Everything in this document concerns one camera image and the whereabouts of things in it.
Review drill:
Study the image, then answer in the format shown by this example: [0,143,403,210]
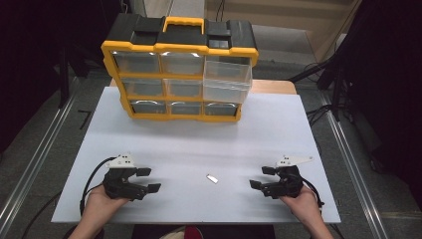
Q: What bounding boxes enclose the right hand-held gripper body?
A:
[260,154,315,200]

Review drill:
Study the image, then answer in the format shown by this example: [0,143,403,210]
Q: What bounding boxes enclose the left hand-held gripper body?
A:
[102,151,149,201]

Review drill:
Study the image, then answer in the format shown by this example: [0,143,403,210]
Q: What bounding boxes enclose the clear plastic drawer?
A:
[201,59,254,105]

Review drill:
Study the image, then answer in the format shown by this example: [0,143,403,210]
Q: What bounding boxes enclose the yellow black drawer organizer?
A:
[101,13,260,123]

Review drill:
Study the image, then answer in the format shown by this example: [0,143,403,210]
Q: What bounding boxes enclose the person's right hand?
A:
[279,184,322,223]

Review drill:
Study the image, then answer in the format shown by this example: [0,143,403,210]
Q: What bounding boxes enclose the person's left hand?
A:
[80,183,131,221]

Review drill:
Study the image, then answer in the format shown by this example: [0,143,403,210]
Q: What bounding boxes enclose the person's clothing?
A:
[131,224,277,239]

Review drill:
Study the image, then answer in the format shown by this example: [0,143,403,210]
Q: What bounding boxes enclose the set of closed clear drawers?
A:
[111,51,240,118]

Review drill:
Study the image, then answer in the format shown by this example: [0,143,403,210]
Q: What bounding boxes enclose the black tripod stand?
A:
[288,46,353,122]

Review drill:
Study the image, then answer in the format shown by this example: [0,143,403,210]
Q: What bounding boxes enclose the right hand-held gripper cable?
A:
[299,176,325,209]

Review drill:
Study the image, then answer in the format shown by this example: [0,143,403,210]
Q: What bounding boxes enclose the hand-held gripper cable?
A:
[79,156,117,217]
[299,176,325,209]

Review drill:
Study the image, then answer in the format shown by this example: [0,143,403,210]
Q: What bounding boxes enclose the left hand-held gripper cable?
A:
[79,156,117,217]

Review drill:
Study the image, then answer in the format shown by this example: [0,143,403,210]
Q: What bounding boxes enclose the metal floor rail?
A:
[0,77,82,231]
[317,92,390,239]

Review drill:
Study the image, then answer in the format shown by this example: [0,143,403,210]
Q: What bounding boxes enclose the black floor cables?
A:
[306,103,333,127]

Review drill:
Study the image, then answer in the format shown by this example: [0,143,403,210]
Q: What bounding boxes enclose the black floor cable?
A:
[20,189,64,239]

